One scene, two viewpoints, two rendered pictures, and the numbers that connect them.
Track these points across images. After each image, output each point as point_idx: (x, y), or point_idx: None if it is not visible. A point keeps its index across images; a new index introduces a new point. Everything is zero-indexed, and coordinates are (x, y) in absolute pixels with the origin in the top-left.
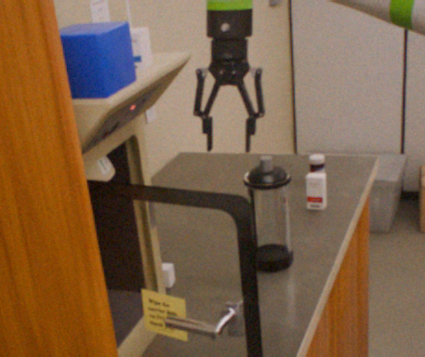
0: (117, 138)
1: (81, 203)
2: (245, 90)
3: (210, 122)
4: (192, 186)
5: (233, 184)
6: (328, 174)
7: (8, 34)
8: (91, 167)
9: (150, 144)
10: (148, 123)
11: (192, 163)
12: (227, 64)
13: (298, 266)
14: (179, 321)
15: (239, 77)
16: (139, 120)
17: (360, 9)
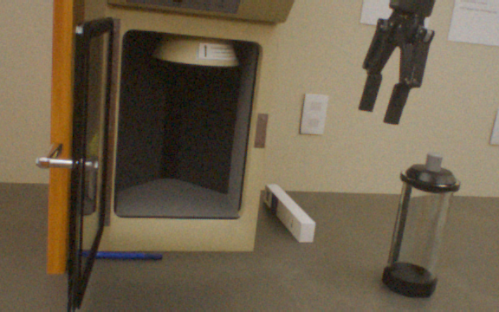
0: (224, 30)
1: (56, 13)
2: (405, 50)
3: (372, 79)
4: (481, 216)
5: None
6: None
7: None
8: (190, 46)
9: (486, 166)
10: (491, 144)
11: None
12: (401, 17)
13: (422, 303)
14: (51, 146)
15: (404, 34)
16: (272, 33)
17: None
